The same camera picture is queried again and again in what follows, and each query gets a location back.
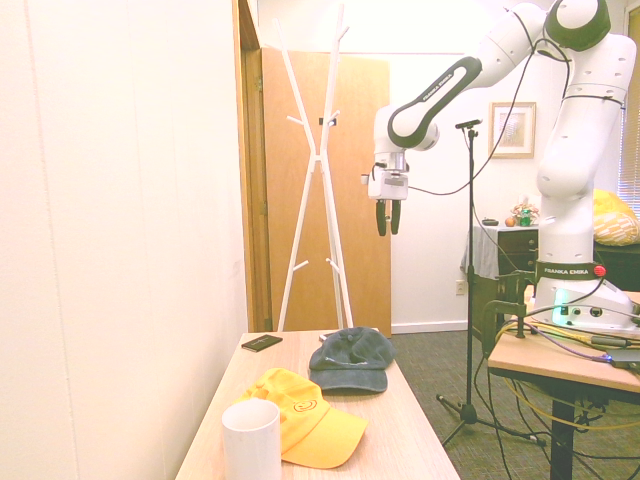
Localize yellow smiley baseball cap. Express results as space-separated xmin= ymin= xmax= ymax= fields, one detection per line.
xmin=232 ymin=368 xmax=370 ymax=470

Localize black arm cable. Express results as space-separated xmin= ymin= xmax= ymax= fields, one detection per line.
xmin=407 ymin=9 xmax=574 ymax=197

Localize framed wall picture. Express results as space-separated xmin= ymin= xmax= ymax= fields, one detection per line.
xmin=488 ymin=101 xmax=537 ymax=160

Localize dark blue baseball cap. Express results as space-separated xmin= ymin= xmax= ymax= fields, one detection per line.
xmin=308 ymin=326 xmax=398 ymax=395

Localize window blinds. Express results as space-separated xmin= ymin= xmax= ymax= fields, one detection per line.
xmin=618 ymin=99 xmax=640 ymax=209

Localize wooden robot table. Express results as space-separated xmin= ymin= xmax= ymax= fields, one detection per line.
xmin=487 ymin=289 xmax=640 ymax=480

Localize white cylindrical cup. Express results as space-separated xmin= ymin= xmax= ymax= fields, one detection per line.
xmin=221 ymin=400 xmax=283 ymax=480

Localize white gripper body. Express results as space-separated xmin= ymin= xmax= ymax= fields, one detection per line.
xmin=368 ymin=167 xmax=412 ymax=202

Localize yellow cable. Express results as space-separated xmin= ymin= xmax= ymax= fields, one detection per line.
xmin=497 ymin=319 xmax=640 ymax=444

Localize black metal clamp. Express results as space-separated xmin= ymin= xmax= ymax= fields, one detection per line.
xmin=479 ymin=269 xmax=536 ymax=347

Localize purple cable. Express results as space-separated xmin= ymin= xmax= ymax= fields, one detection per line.
xmin=529 ymin=324 xmax=617 ymax=362

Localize white wooden coat rack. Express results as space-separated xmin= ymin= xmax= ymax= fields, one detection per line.
xmin=272 ymin=3 xmax=355 ymax=332

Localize black tripod stand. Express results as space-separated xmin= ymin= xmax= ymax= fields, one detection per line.
xmin=436 ymin=127 xmax=549 ymax=448

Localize grey cloth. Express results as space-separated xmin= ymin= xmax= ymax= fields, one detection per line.
xmin=459 ymin=224 xmax=502 ymax=279

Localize wooden door frame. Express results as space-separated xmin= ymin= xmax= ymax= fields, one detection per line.
xmin=232 ymin=0 xmax=274 ymax=334

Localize brown wooden door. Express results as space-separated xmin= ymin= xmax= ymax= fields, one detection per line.
xmin=261 ymin=48 xmax=392 ymax=332

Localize black flat device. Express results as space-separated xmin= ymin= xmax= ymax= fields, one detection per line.
xmin=604 ymin=348 xmax=640 ymax=371

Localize dark wooden dresser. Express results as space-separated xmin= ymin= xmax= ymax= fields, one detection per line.
xmin=496 ymin=227 xmax=640 ymax=297

